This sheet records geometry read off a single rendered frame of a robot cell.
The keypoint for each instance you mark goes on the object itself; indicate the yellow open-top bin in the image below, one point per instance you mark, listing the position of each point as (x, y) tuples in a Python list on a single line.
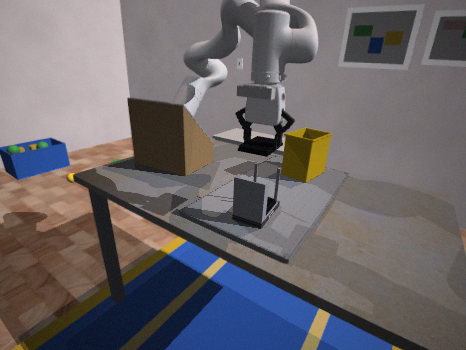
[(305, 159)]

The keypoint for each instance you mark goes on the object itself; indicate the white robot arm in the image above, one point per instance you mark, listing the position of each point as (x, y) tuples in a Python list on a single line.
[(275, 43)]

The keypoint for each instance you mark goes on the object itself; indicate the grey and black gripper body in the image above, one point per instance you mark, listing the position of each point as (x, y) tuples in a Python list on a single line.
[(266, 112)]

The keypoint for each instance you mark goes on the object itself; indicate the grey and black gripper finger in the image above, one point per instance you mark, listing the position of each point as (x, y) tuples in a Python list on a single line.
[(278, 136), (245, 125)]

